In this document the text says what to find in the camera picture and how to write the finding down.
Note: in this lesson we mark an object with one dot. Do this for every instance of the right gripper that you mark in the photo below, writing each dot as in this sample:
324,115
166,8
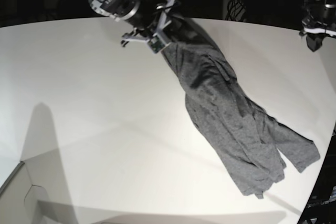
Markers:
162,19

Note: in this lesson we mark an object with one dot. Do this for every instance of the grey t-shirt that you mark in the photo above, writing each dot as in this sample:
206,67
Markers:
251,144

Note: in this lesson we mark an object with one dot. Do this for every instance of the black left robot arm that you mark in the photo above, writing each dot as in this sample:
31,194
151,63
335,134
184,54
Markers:
318,22

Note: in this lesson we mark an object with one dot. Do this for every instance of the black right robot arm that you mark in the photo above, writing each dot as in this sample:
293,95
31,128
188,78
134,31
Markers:
151,20

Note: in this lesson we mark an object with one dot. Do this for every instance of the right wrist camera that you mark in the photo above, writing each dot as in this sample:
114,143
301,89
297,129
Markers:
156,45

